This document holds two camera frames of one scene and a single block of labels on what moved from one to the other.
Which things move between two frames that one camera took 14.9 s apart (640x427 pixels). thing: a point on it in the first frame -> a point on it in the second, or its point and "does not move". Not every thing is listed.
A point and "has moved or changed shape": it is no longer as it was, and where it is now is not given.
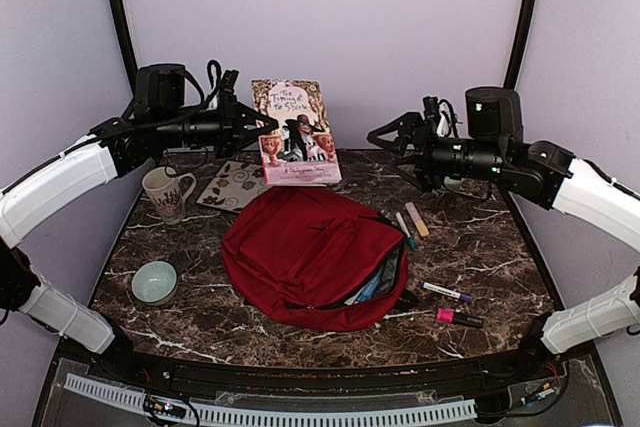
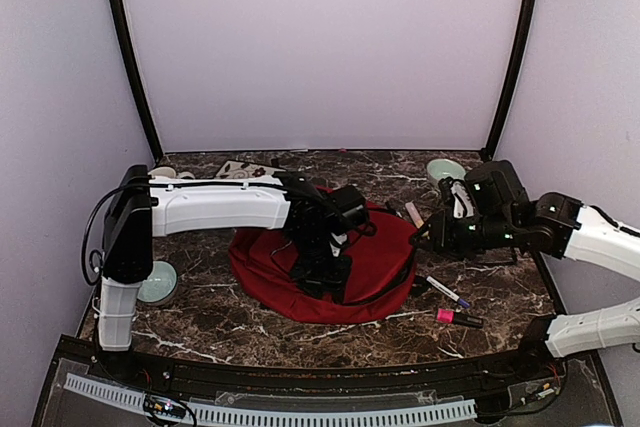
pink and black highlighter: (451, 317) does not move
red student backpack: (314, 259) has moved or changed shape
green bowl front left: (154, 283) does not move
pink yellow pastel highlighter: (421, 226) does not move
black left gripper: (227, 128) -> (335, 283)
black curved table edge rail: (127, 363) does not move
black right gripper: (411, 124) -> (441, 239)
